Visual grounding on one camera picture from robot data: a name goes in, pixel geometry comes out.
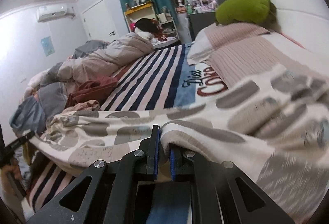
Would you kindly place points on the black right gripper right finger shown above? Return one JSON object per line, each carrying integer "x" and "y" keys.
{"x": 222, "y": 192}

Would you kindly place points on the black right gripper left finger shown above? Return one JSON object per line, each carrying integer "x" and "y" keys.
{"x": 105, "y": 192}

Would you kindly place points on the cream grey patterned pants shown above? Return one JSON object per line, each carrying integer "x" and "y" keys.
{"x": 273, "y": 126}

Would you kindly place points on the person's left hand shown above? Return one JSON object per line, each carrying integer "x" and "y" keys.
{"x": 13, "y": 168}

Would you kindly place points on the blue grey garment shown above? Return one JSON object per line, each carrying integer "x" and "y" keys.
{"x": 36, "y": 111}

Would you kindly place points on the pink checked garment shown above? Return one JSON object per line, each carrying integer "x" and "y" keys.
{"x": 91, "y": 105}

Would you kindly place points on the dark red garment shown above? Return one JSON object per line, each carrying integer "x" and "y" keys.
{"x": 98, "y": 89}

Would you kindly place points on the beige grey duvet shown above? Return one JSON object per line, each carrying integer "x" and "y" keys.
{"x": 104, "y": 61}

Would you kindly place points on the striped navy pink blanket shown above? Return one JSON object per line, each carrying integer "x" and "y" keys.
{"x": 162, "y": 81}

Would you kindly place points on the white air conditioner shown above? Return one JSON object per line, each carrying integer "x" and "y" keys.
{"x": 53, "y": 12}

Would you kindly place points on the white door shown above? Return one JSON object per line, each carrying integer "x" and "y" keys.
{"x": 98, "y": 23}

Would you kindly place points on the yellow white shelf unit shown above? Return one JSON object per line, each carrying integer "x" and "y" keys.
{"x": 158, "y": 28}

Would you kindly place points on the green plush toy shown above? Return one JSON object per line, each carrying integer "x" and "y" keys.
{"x": 246, "y": 11}

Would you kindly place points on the blue wall poster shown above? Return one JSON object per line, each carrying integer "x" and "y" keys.
{"x": 47, "y": 46}

